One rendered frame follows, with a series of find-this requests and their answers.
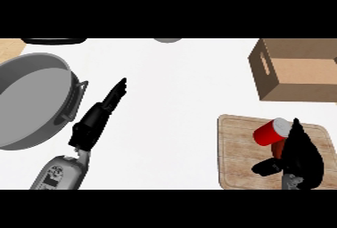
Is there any wooden cutting board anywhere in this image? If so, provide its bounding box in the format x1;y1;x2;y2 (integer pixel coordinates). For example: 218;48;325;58
217;113;337;191

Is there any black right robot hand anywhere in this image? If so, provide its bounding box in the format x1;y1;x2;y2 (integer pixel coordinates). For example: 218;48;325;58
249;118;325;191

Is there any red bell pepper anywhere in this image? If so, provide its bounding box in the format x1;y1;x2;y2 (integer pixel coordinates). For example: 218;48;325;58
252;117;294;159

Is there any pale wooden surface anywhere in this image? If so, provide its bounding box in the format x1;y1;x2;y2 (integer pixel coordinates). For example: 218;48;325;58
0;38;28;64

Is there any black flat object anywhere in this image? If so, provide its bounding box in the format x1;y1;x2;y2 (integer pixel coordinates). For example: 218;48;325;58
19;38;88;45

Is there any brown cardboard box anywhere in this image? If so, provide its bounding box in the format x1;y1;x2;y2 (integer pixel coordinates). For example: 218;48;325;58
246;38;337;103

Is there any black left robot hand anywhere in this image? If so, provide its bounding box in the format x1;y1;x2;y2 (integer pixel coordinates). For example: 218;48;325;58
66;77;128;152

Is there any grey metal pot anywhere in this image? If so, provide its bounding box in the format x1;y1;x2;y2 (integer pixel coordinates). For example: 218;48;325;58
0;52;90;151

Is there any grey round object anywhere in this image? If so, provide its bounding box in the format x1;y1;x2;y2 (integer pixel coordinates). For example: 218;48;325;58
152;38;183;45

